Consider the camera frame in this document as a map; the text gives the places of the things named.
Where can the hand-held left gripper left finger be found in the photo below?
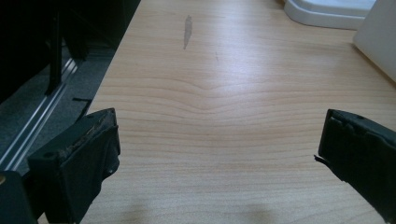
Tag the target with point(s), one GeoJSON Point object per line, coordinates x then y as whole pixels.
{"type": "Point", "coordinates": [77, 161]}

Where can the white plastic tray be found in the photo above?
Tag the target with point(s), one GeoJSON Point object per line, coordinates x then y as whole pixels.
{"type": "Point", "coordinates": [323, 14]}

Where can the white box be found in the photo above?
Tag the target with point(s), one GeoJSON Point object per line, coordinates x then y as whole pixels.
{"type": "Point", "coordinates": [378, 40]}

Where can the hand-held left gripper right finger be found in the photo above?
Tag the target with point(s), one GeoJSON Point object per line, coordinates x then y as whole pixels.
{"type": "Point", "coordinates": [361, 152]}

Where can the black metal stand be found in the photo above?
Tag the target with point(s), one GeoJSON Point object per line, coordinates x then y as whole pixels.
{"type": "Point", "coordinates": [56, 53]}

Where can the aluminium floor rail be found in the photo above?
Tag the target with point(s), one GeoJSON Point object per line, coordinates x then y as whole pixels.
{"type": "Point", "coordinates": [37, 121]}

